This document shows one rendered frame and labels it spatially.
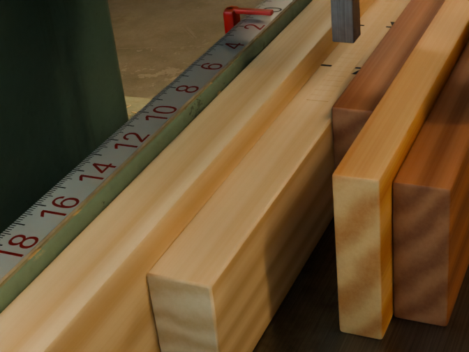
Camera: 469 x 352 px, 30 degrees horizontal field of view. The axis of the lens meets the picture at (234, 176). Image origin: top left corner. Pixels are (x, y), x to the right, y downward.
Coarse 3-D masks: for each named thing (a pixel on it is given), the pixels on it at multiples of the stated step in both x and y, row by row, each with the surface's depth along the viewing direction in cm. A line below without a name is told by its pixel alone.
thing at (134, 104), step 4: (128, 96) 69; (132, 96) 69; (128, 100) 68; (132, 100) 68; (136, 100) 68; (140, 100) 68; (144, 100) 68; (148, 100) 68; (128, 104) 68; (132, 104) 67; (136, 104) 67; (140, 104) 67; (144, 104) 67; (128, 108) 67; (132, 108) 67; (136, 108) 67; (140, 108) 67; (128, 112) 66; (132, 112) 66; (136, 112) 66; (128, 116) 66; (132, 116) 66
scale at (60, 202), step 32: (288, 0) 38; (256, 32) 35; (192, 64) 32; (224, 64) 32; (160, 96) 30; (192, 96) 30; (128, 128) 28; (160, 128) 28; (96, 160) 27; (128, 160) 27; (64, 192) 25; (32, 224) 24; (0, 256) 22
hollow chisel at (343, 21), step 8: (336, 0) 34; (344, 0) 33; (352, 0) 33; (336, 8) 34; (344, 8) 34; (352, 8) 34; (336, 16) 34; (344, 16) 34; (352, 16) 34; (336, 24) 34; (344, 24) 34; (352, 24) 34; (336, 32) 34; (344, 32) 34; (352, 32) 34; (336, 40) 34; (344, 40) 34; (352, 40) 34
